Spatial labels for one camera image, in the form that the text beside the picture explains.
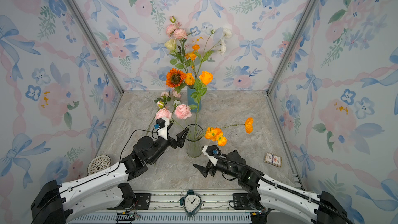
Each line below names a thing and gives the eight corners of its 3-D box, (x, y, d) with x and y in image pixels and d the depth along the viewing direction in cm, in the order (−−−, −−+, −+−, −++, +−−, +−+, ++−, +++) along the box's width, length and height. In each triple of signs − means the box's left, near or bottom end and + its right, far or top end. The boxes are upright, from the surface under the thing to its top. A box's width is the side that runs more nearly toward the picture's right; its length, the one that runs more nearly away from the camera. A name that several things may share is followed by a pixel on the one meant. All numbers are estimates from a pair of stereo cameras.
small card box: (263, 162, 89) (264, 160, 87) (264, 153, 92) (265, 151, 90) (280, 167, 87) (281, 166, 85) (280, 158, 90) (282, 156, 88)
